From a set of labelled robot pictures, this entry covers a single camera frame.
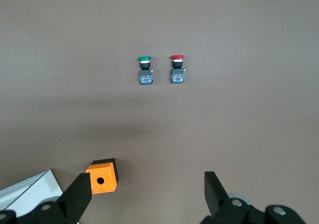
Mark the brown table cover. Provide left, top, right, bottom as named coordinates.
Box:
left=0, top=0, right=319, bottom=224

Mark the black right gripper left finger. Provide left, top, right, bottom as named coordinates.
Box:
left=31, top=172, right=91, bottom=224

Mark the red mushroom push button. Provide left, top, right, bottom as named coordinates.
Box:
left=169, top=54, right=187, bottom=85

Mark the orange button enclosure box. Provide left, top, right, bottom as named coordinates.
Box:
left=85, top=157, right=120, bottom=196

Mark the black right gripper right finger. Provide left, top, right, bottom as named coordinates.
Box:
left=200, top=171, right=251, bottom=224

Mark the green mushroom push button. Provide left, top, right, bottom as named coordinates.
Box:
left=137, top=55, right=155, bottom=86

